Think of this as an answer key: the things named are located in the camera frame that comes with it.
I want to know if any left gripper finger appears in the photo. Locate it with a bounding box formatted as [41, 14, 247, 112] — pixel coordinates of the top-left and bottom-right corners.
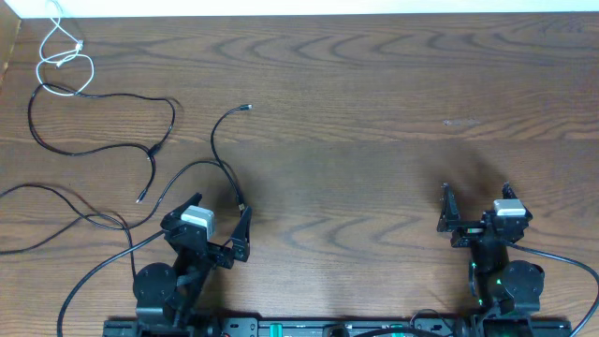
[230, 207, 253, 248]
[160, 193, 202, 229]

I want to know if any white usb cable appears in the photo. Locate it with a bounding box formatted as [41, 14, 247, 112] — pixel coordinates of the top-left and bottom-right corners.
[34, 0, 95, 98]

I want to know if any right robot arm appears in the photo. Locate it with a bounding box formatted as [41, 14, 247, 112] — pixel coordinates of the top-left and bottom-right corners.
[437, 183, 545, 336]

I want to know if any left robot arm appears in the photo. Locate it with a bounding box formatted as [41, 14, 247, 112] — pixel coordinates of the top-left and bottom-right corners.
[133, 194, 253, 336]

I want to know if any cardboard panel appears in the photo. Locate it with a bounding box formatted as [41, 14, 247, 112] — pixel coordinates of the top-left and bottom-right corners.
[0, 0, 22, 82]

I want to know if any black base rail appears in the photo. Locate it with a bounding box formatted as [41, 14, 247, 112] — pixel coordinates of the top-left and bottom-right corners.
[102, 315, 573, 337]

